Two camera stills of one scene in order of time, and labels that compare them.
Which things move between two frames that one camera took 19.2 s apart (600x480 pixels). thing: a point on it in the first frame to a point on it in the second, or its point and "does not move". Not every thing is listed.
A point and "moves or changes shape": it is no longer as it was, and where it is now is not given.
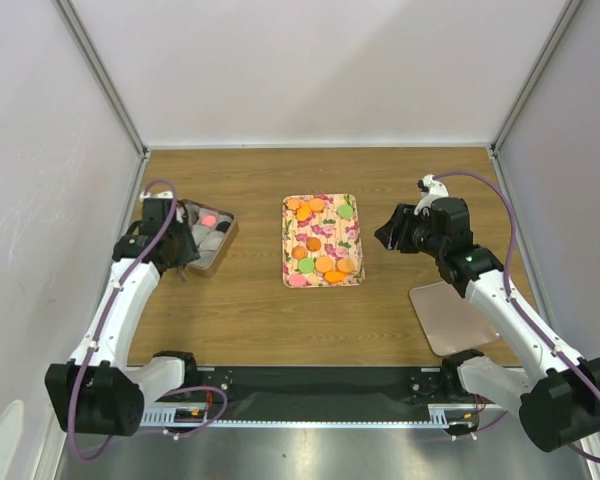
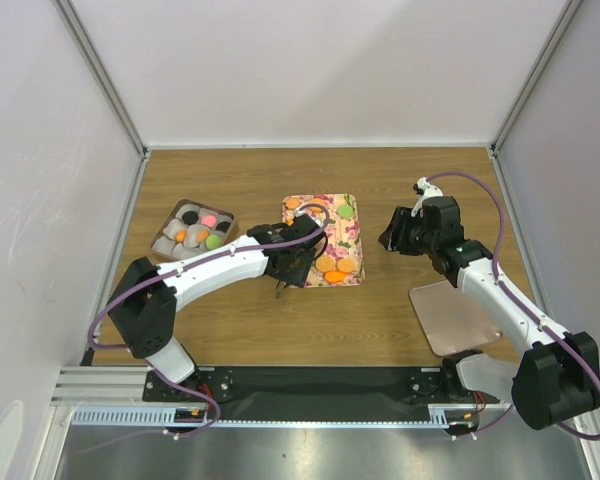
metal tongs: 183,274 moves or changes shape
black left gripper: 191,251 to 297,278
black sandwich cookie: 223,226 does not move
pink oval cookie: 209,220 does not move
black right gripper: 397,228 does not move
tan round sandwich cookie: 345,265 does not move
